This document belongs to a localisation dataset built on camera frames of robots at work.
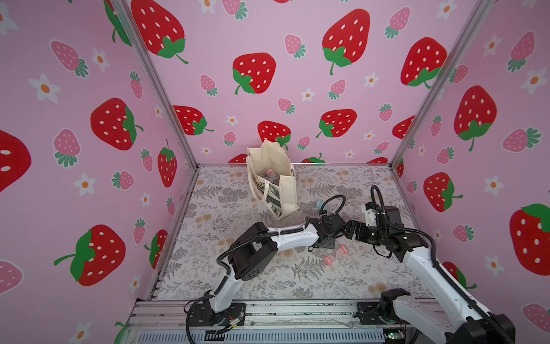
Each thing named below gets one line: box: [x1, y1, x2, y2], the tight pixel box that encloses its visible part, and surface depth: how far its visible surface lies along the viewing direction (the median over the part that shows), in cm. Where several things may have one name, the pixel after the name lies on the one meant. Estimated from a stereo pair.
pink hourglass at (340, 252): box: [322, 245, 349, 267], surface depth 88 cm
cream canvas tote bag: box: [246, 139, 301, 221], surface depth 97 cm
